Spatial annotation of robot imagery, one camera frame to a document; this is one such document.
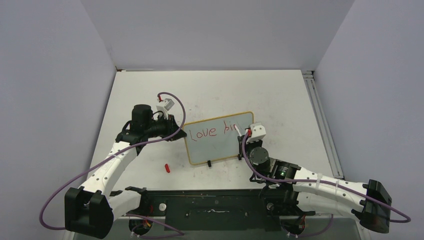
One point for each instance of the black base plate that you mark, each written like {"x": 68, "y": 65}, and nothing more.
{"x": 222, "y": 210}

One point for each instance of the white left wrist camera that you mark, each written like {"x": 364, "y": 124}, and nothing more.
{"x": 165, "y": 106}

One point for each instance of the aluminium rail at table edge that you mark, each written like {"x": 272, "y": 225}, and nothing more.
{"x": 329, "y": 145}

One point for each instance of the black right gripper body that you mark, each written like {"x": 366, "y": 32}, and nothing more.
{"x": 249, "y": 145}

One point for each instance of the white marker pen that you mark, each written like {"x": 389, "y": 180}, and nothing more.
{"x": 238, "y": 130}

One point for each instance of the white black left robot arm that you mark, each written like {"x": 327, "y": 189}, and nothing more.
{"x": 90, "y": 209}

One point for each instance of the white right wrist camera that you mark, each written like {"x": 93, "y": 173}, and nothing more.
{"x": 256, "y": 132}

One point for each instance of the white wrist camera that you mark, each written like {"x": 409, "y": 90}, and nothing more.
{"x": 256, "y": 132}
{"x": 165, "y": 106}

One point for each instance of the yellow framed small whiteboard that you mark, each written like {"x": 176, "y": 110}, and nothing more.
{"x": 215, "y": 139}

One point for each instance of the red marker cap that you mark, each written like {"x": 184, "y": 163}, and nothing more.
{"x": 167, "y": 168}

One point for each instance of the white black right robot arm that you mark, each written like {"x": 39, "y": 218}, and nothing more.
{"x": 308, "y": 192}

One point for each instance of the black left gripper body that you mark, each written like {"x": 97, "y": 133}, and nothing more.
{"x": 163, "y": 127}

